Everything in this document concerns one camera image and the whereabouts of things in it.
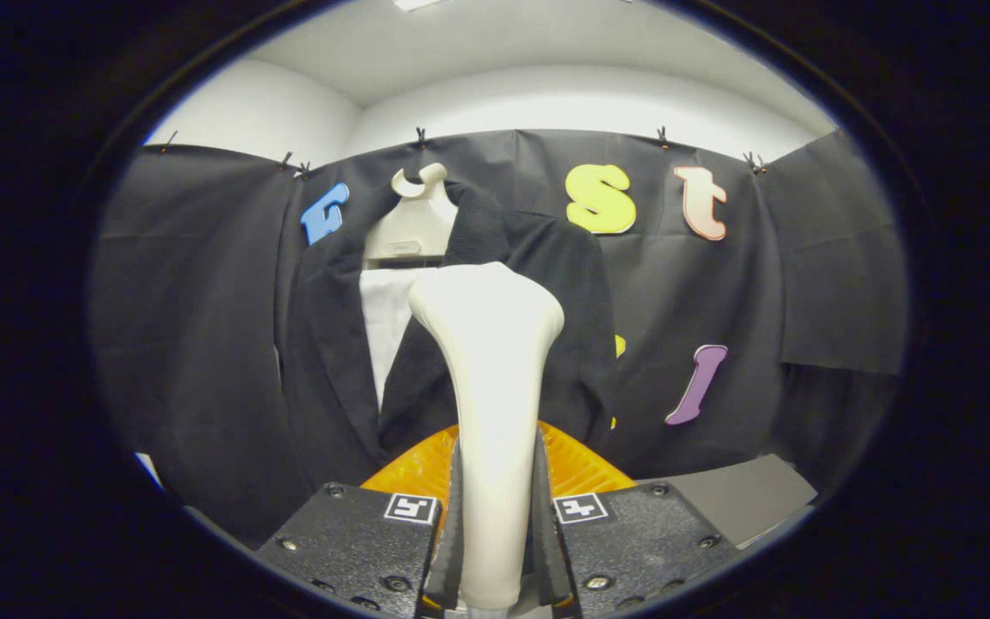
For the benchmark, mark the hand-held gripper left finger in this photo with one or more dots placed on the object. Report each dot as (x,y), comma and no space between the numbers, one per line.
(357,542)

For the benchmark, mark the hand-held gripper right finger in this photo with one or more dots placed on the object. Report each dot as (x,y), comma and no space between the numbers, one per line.
(632,542)

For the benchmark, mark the black suit jacket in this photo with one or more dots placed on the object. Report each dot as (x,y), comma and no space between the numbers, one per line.
(332,370)

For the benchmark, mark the white garment steamer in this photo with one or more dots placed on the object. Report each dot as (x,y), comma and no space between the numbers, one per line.
(495,387)

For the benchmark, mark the white shirt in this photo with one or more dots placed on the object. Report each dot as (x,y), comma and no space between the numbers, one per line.
(385,327)

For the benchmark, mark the white clothes hanger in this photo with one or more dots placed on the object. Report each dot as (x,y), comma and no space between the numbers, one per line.
(413,223)

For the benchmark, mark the beige cabinet with grey top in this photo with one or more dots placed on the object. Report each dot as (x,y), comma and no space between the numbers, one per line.
(736,499)

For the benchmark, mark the black backdrop cloth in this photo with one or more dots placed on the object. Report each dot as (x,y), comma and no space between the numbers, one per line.
(194,327)

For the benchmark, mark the ceiling light panel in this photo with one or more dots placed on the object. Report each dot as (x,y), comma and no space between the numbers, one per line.
(416,3)

